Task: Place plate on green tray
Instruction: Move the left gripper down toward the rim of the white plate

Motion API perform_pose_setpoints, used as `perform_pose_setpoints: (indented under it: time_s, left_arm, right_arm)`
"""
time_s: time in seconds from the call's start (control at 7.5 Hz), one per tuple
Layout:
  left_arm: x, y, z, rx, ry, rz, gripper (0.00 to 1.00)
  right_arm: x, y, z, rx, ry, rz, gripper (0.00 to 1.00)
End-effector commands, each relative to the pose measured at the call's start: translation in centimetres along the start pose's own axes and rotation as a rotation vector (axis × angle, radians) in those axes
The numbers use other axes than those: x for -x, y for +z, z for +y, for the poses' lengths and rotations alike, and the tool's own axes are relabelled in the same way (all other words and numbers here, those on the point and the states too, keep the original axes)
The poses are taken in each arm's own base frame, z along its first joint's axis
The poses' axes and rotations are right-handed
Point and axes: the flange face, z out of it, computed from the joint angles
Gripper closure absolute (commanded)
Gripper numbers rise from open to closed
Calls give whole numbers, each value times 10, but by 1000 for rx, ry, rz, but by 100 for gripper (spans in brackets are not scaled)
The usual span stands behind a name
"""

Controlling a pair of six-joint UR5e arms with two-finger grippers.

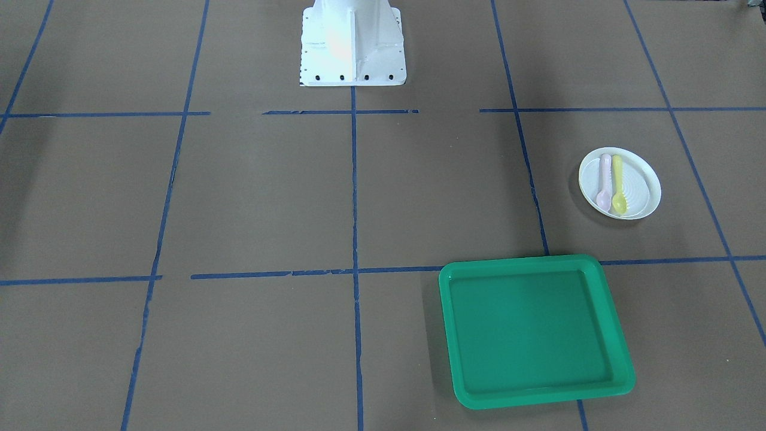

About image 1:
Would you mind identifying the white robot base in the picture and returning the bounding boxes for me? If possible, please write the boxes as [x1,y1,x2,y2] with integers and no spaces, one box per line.
[299,1,408,87]

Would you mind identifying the yellow plastic spoon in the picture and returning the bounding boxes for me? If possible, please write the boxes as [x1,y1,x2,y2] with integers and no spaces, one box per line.
[611,154,628,216]

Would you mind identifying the white round plate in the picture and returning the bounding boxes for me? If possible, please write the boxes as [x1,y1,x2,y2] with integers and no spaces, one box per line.
[577,147,662,221]

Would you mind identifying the pink plastic spoon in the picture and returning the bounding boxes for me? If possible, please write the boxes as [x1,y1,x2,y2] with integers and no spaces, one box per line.
[595,154,612,213]

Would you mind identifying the green plastic tray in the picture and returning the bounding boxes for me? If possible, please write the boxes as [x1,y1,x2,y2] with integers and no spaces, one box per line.
[439,254,636,410]

